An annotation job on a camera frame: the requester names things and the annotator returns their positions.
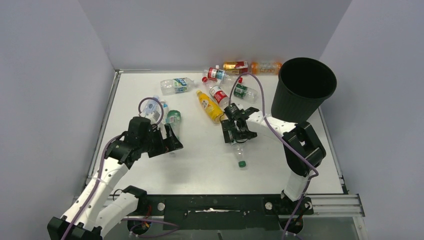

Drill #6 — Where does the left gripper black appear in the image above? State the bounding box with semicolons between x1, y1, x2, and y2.
139;124;183;158

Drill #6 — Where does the clear bottle green label green cap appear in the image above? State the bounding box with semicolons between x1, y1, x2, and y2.
230;141;247;168

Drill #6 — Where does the yellow juice bottle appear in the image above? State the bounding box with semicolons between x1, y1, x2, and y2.
196;90;224;124

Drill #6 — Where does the green tea bottle white cap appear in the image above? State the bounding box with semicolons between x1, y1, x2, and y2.
166;110;182;139

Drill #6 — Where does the clear bottle white blue label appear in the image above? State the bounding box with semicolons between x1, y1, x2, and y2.
156;100;169;118

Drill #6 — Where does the clear blue water bottle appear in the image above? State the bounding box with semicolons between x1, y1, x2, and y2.
141;95;161;117

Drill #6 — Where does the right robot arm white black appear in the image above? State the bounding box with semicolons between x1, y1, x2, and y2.
221;103;327;214

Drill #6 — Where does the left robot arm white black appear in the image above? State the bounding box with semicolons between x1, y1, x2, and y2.
47;116;183;240

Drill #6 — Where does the black ribbed plastic bin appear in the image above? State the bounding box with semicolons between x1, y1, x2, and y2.
271;57;338;123

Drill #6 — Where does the clear bottle dark green label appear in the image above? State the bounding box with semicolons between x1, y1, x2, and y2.
221;82;259;104

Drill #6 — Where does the clear bottle red blue label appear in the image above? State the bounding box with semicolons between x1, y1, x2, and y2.
202;67;243;84

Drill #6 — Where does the red gold label bottle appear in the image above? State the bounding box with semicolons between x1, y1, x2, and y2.
222;61;249;75

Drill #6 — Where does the clear bottle blue green label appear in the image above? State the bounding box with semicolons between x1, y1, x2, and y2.
160;77;199;96

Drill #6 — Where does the orange drink bottle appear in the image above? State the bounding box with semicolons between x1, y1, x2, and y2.
251;61;283;75

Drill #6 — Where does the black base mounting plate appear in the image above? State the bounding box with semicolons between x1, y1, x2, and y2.
129;194;314;231

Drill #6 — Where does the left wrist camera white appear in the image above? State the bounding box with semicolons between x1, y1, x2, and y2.
140;107;162;124

